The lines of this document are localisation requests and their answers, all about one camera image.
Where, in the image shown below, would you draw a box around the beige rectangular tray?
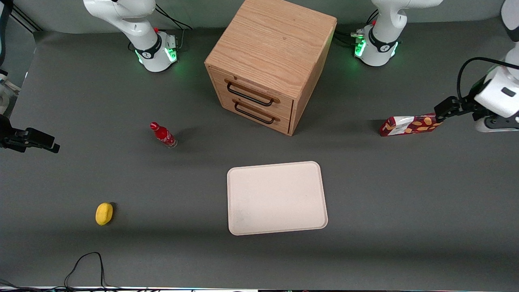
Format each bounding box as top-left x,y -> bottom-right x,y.
227,161 -> 328,236

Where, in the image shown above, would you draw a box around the wooden drawer front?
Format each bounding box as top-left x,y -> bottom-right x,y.
211,67 -> 294,119
220,97 -> 291,135

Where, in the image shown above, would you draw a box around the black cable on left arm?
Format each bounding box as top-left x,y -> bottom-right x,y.
457,57 -> 508,100

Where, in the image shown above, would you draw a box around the black arm base cables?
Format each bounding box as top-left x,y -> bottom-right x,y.
334,10 -> 380,46
155,4 -> 193,31

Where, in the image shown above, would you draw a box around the red snack bag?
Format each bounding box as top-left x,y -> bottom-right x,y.
380,115 -> 443,137

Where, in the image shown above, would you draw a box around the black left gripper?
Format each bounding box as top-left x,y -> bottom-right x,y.
434,75 -> 493,122

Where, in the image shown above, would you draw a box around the looped thin black cable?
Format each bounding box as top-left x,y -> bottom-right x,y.
64,252 -> 109,290

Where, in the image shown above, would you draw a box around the black metal drawer handle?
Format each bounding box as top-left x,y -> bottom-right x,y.
234,99 -> 281,125
225,79 -> 280,107

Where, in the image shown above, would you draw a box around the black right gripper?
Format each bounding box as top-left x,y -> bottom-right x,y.
0,115 -> 60,154

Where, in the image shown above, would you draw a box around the black left arm base cables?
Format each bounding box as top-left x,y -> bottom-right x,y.
334,10 -> 380,46

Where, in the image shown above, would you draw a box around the red cola bottle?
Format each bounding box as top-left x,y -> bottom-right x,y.
150,122 -> 178,149

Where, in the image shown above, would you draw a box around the wooden two-drawer cabinet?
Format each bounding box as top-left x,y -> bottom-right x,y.
204,0 -> 338,136

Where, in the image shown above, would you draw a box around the yellow lemon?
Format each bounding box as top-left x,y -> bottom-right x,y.
95,202 -> 114,226

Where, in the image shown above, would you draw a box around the black right arm base cables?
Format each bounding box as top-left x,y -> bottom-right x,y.
155,4 -> 193,31

